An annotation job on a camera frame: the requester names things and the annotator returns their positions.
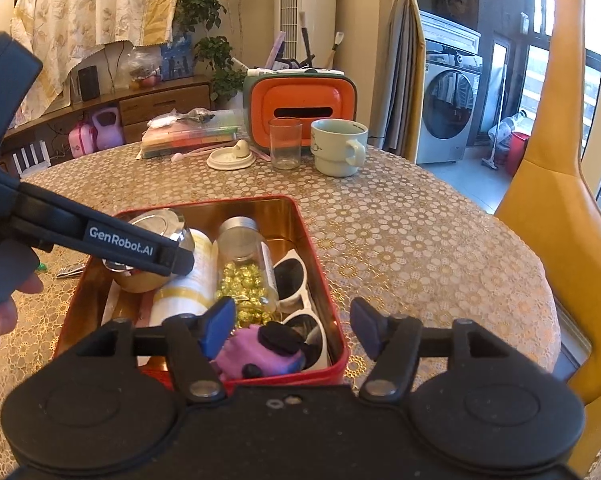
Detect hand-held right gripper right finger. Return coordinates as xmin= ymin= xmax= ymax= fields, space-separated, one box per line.
xmin=351 ymin=297 xmax=511 ymax=403

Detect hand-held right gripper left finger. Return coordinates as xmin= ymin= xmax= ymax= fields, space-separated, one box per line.
xmin=75 ymin=297 xmax=236 ymax=402

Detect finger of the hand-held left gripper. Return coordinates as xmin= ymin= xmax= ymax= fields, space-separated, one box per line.
xmin=13 ymin=184 xmax=196 ymax=277

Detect round metal tin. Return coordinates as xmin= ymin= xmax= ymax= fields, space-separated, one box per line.
xmin=103 ymin=209 xmax=196 ymax=293

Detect purple squishy toy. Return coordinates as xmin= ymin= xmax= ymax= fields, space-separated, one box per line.
xmin=215 ymin=322 xmax=307 ymax=381

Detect white bottle with yellow label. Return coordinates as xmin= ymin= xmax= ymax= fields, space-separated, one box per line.
xmin=148 ymin=228 xmax=218 ymax=326

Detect red tin box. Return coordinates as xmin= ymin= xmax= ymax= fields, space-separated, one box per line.
xmin=53 ymin=195 xmax=351 ymax=391

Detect person's left hand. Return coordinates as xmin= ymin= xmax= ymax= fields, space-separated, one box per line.
xmin=0 ymin=270 xmax=44 ymax=376

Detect white sunglasses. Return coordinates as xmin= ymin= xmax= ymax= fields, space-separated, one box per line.
xmin=272 ymin=249 xmax=329 ymax=371

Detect white router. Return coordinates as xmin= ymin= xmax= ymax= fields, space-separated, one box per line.
xmin=11 ymin=141 xmax=50 ymax=176

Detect glass jar with metal lid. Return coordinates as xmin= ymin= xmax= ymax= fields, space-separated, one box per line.
xmin=216 ymin=216 xmax=278 ymax=328

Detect black speaker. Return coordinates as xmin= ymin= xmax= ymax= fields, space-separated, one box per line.
xmin=78 ymin=65 xmax=100 ymax=102

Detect pink toy case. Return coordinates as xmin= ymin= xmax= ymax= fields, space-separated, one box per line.
xmin=68 ymin=122 xmax=98 ymax=155

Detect purple kettlebell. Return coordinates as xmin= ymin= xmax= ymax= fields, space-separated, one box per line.
xmin=91 ymin=107 xmax=124 ymax=151

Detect pink plastic spoon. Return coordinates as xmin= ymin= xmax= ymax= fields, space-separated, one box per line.
xmin=173 ymin=142 xmax=238 ymax=161

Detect cream lace cloth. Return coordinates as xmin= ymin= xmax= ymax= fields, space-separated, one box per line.
xmin=10 ymin=0 xmax=191 ymax=106

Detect stack of coloured folders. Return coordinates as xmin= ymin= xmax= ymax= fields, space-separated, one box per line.
xmin=140 ymin=109 xmax=246 ymax=160

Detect white lid with duck knob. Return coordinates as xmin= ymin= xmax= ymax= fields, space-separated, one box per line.
xmin=206 ymin=141 xmax=256 ymax=170

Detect clear bag of fruit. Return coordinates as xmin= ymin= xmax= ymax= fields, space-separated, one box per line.
xmin=126 ymin=49 xmax=164 ymax=92

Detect wooden cabinet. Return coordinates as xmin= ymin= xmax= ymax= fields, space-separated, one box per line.
xmin=0 ymin=75 xmax=212 ymax=171

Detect dark stuffed plastic bag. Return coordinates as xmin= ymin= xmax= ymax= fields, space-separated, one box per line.
xmin=179 ymin=107 xmax=216 ymax=125

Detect blue photo poster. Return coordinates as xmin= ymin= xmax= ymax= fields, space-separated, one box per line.
xmin=160 ymin=35 xmax=194 ymax=81

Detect pale green mug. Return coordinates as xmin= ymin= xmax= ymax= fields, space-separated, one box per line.
xmin=311 ymin=119 xmax=370 ymax=178

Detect clear drinking glass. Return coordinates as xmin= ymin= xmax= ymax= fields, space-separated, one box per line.
xmin=268 ymin=117 xmax=303 ymax=171

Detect white mop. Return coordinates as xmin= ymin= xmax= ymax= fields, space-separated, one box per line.
xmin=482 ymin=67 xmax=506 ymax=173

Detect green potted plant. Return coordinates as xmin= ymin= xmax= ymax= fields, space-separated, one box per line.
xmin=173 ymin=0 xmax=264 ymax=103

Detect green and orange tissue box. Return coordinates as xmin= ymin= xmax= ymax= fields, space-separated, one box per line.
xmin=243 ymin=69 xmax=357 ymax=150

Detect red bucket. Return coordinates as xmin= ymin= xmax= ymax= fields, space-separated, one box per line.
xmin=505 ymin=131 xmax=531 ymax=176

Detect yellow leather chair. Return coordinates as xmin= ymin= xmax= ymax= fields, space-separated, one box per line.
xmin=495 ymin=0 xmax=601 ymax=406

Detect white washing machine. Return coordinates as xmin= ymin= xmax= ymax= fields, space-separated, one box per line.
xmin=415 ymin=10 xmax=484 ymax=165

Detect beige curtain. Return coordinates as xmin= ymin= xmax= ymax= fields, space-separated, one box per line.
xmin=381 ymin=0 xmax=426 ymax=158

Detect white standing air conditioner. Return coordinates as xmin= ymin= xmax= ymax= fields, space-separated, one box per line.
xmin=279 ymin=0 xmax=340 ymax=68

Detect black handled makeup brush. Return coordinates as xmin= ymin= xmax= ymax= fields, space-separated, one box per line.
xmin=299 ymin=14 xmax=315 ymax=68

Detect small wooden handled brush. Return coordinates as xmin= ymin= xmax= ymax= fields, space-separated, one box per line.
xmin=325 ymin=32 xmax=345 ymax=68

